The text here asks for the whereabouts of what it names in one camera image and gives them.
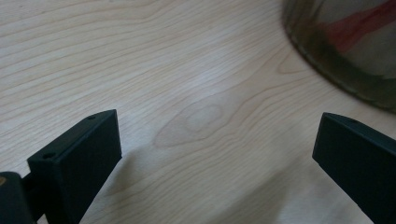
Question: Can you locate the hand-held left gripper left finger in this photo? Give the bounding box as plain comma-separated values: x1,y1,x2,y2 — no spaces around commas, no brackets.
26,108,122,224

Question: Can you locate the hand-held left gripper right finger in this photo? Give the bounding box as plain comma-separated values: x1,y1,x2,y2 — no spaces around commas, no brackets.
312,112,396,224

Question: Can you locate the translucent grey ribbed waste bin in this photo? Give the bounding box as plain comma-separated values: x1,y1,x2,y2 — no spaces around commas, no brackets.
281,0,396,114

